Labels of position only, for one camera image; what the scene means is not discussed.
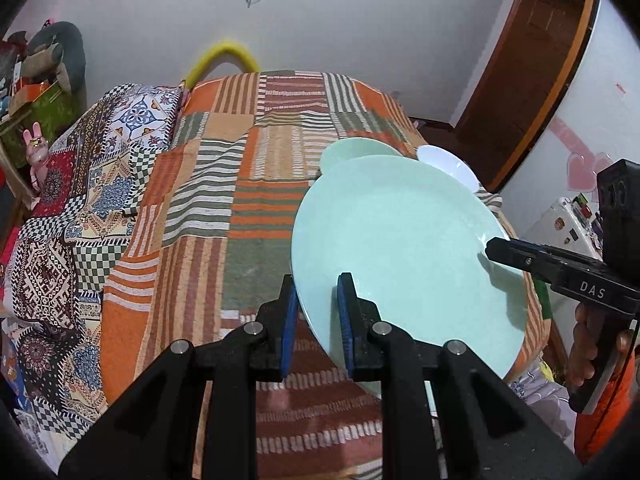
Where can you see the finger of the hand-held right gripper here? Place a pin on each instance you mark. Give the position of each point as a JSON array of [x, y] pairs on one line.
[[530, 246], [515, 259]]

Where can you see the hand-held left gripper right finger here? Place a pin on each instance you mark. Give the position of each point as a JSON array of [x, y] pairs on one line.
[[345, 320]]

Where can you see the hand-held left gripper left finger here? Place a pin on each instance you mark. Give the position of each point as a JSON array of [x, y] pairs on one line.
[[287, 330]]

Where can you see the light green plate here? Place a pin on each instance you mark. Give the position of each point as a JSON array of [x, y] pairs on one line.
[[400, 235]]

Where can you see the white bowl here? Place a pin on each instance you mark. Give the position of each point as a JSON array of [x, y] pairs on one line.
[[445, 160]]

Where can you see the light green bowl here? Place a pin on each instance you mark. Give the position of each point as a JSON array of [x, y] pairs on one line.
[[360, 150]]

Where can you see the person's right hand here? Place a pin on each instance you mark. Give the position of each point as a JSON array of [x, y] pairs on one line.
[[580, 345]]

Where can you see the white sticker-covered case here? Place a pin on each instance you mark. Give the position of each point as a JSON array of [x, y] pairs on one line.
[[555, 225]]

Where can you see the white heart-print sliding door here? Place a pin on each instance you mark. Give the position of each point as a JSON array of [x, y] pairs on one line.
[[600, 125]]

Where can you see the lilac printed cloth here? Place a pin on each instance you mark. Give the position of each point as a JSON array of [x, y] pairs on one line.
[[545, 400]]

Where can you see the orange striped bedspread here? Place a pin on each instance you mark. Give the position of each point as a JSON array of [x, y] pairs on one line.
[[200, 210]]

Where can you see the brown wooden door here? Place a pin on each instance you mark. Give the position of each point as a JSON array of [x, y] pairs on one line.
[[525, 85]]

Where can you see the wooden wardrobe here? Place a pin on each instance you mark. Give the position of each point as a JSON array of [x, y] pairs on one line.
[[590, 5]]

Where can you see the patchwork patterned blanket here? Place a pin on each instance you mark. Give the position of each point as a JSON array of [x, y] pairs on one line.
[[75, 210]]

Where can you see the yellow foam tube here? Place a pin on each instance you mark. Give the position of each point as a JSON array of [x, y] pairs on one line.
[[230, 47]]

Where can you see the pink rabbit toy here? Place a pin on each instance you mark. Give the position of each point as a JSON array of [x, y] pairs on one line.
[[37, 152]]

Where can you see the orange cardboard box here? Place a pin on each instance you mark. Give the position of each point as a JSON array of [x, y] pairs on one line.
[[37, 92]]

